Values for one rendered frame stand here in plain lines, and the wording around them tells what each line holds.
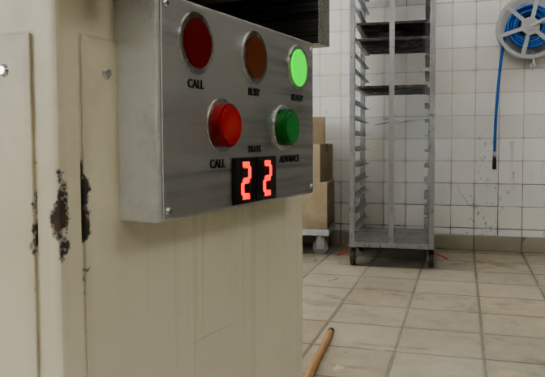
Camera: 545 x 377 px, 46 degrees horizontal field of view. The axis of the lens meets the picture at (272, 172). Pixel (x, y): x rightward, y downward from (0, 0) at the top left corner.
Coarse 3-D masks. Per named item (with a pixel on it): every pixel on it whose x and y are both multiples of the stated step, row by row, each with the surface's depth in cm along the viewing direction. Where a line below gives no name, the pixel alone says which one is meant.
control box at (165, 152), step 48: (144, 0) 38; (144, 48) 38; (240, 48) 46; (288, 48) 54; (144, 96) 38; (192, 96) 41; (240, 96) 46; (288, 96) 54; (144, 144) 38; (192, 144) 41; (240, 144) 47; (144, 192) 38; (192, 192) 41; (240, 192) 46; (288, 192) 54
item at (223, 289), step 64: (0, 0) 36; (64, 0) 35; (192, 0) 56; (0, 64) 36; (64, 64) 35; (0, 128) 36; (64, 128) 35; (0, 192) 37; (64, 192) 35; (0, 256) 37; (64, 256) 35; (128, 256) 40; (192, 256) 47; (256, 256) 56; (0, 320) 37; (64, 320) 36; (128, 320) 40; (192, 320) 47; (256, 320) 56
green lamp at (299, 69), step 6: (294, 54) 54; (300, 54) 55; (294, 60) 54; (300, 60) 55; (294, 66) 54; (300, 66) 55; (306, 66) 56; (294, 72) 54; (300, 72) 55; (306, 72) 56; (294, 78) 54; (300, 78) 55; (300, 84) 55
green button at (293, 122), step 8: (280, 112) 52; (288, 112) 52; (280, 120) 51; (288, 120) 52; (296, 120) 53; (280, 128) 51; (288, 128) 52; (296, 128) 53; (280, 136) 52; (288, 136) 52; (296, 136) 53; (288, 144) 52
